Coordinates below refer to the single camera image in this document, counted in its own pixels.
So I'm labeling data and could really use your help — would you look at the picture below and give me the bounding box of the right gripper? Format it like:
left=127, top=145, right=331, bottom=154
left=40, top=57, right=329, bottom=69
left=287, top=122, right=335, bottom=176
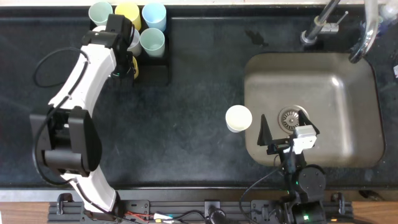
left=257, top=109, right=320, bottom=156

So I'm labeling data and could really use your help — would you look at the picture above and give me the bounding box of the steel sink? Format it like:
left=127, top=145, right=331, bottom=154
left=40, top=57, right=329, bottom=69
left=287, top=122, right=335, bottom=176
left=243, top=52, right=386, bottom=169

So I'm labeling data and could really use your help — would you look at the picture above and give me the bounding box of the steel tap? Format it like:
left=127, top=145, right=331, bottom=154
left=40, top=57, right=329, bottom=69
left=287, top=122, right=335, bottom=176
left=299, top=0, right=381, bottom=65

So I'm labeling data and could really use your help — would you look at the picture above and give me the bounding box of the black tray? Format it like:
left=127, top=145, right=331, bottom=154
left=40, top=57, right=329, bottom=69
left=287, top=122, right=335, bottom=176
left=88, top=18, right=171, bottom=87

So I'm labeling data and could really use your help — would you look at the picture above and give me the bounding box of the green cup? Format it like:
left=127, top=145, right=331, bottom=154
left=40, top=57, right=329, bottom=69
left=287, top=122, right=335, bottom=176
left=88, top=1, right=113, bottom=27
left=139, top=27, right=166, bottom=58

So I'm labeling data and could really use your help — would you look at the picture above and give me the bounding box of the grey cup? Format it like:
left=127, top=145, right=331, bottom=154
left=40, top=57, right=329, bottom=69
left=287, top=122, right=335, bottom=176
left=127, top=28, right=142, bottom=57

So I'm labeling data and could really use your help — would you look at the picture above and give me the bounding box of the blue cup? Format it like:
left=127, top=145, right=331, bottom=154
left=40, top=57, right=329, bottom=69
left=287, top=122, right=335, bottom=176
left=141, top=2, right=167, bottom=32

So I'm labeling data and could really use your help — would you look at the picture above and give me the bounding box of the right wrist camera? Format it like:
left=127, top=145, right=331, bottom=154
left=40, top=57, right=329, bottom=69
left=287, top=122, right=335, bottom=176
left=291, top=124, right=318, bottom=156

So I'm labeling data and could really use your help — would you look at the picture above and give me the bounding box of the black cable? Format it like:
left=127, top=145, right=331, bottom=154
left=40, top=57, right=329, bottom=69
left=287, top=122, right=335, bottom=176
left=238, top=146, right=295, bottom=224
left=32, top=46, right=91, bottom=187

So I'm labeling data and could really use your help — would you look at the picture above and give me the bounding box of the mounting rail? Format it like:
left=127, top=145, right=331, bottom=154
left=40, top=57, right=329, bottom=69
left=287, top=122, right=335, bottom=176
left=48, top=192, right=354, bottom=224

